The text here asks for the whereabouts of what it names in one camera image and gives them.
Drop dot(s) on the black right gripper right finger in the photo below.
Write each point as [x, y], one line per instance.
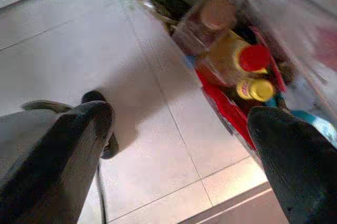
[297, 168]

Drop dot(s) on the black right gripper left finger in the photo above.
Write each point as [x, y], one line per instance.
[52, 168]

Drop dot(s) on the red plastic basket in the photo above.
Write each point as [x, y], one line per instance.
[223, 97]

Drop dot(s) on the yellow bottle with red cap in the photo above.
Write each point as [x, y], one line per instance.
[252, 57]

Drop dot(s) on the jar with pink lid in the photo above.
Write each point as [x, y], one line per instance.
[217, 17]

